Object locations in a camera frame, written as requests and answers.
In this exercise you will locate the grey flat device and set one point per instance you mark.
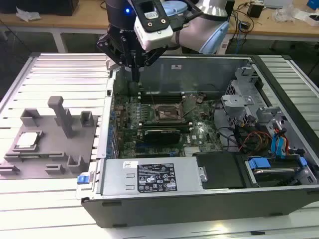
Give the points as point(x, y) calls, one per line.
point(277, 2)

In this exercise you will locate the green RAM stick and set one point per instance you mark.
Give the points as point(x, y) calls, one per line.
point(165, 124)

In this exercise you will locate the crumpled white plastic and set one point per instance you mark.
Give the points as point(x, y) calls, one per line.
point(27, 15)

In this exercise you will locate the green motherboard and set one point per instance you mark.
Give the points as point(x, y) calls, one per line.
point(204, 117)

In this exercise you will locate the wooden workbench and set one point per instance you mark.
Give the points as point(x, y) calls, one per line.
point(74, 17)

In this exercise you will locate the black RAM slot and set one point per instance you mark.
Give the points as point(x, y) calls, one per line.
point(162, 93)
point(162, 96)
point(162, 99)

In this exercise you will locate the small dark adapter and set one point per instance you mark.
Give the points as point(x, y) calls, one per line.
point(244, 25)

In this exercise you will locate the black grey PC case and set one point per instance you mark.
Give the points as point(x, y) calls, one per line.
point(199, 211)

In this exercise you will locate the grey parts rack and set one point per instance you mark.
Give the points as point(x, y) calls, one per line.
point(49, 149)

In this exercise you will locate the small black box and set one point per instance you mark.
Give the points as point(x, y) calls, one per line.
point(255, 10)

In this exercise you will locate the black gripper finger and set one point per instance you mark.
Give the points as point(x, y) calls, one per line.
point(154, 57)
point(106, 44)

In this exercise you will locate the black graphics card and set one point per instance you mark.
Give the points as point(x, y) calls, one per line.
point(162, 136)

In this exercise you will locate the blue case latch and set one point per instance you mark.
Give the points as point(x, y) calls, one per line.
point(82, 179)

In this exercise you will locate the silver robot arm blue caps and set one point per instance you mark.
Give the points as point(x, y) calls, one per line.
point(189, 35)

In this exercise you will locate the CPU socket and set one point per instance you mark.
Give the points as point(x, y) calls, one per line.
point(164, 109)

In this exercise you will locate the silver CPU green edge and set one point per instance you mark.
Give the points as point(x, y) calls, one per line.
point(27, 140)

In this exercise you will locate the silver chipset heatsink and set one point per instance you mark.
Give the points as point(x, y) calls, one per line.
point(195, 152)

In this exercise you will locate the blue box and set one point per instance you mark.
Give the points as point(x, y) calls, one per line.
point(313, 3)

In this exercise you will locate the small white box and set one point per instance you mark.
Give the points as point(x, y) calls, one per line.
point(314, 22)

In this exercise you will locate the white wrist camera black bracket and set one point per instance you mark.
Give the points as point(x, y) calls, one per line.
point(154, 37)

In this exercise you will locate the black plastic cover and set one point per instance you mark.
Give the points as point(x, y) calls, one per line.
point(219, 169)

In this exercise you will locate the grey power supply with label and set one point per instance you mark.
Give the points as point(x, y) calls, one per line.
point(117, 179)

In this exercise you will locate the clear plastic bags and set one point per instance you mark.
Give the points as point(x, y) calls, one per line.
point(284, 13)

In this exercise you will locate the black equipment case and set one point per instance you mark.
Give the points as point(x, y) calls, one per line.
point(37, 6)

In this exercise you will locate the hard disk in blue carrier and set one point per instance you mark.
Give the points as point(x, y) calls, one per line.
point(271, 174)

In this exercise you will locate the grey metal drive cage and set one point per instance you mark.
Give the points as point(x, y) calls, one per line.
point(239, 99)

